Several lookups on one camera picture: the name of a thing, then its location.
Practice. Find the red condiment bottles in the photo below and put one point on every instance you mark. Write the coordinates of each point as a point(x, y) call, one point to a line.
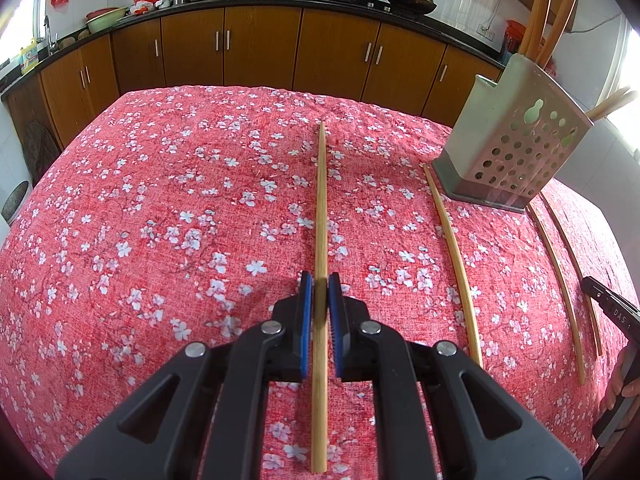
point(514, 35)

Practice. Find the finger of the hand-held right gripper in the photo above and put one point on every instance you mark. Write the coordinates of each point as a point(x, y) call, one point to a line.
point(597, 292)

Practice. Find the black gas stove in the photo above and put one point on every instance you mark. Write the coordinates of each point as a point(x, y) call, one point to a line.
point(375, 4)

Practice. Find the black kitchen countertop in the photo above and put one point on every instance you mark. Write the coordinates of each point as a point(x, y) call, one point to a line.
point(280, 2)

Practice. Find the red floral tablecloth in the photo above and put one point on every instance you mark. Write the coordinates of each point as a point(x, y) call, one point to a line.
point(175, 235)

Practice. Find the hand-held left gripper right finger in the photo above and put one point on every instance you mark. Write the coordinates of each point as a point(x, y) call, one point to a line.
point(336, 320)

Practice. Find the red and white plastic bags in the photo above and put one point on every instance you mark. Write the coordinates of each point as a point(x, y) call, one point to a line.
point(147, 2)

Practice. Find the white wall socket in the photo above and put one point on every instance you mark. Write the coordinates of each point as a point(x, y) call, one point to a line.
point(486, 31)

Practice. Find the green basin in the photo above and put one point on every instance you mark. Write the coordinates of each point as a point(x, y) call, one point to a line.
point(105, 21)

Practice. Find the green perforated chopstick holder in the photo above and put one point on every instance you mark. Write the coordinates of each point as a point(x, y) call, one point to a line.
point(500, 125)

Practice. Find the dark round object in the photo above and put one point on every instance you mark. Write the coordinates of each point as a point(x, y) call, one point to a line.
point(15, 205)

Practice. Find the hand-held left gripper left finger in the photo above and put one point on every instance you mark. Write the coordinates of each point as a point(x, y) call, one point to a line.
point(305, 320)

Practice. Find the person's right hand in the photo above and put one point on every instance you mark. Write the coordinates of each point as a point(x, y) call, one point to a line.
point(625, 390)

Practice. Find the wooden base kitchen cabinets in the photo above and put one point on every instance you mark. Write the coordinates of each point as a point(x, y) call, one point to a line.
point(260, 50)

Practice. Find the dark woven basket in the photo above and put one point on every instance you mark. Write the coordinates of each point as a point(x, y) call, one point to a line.
point(42, 152)

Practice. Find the metal faucet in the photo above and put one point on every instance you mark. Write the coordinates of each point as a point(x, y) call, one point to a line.
point(48, 35)

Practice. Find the yellow detergent bottle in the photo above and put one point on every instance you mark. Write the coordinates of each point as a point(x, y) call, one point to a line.
point(29, 60)

